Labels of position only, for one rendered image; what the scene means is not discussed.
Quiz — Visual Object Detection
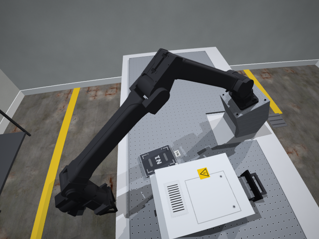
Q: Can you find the small white label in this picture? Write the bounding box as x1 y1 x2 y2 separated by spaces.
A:
174 150 180 157

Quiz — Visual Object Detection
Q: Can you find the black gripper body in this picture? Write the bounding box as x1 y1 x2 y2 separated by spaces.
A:
88 183 113 215

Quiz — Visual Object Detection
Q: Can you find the grey heat sealer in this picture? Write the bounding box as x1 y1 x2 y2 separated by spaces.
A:
149 153 267 239

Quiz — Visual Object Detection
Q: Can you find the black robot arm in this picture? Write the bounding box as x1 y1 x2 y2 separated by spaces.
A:
55 48 258 217

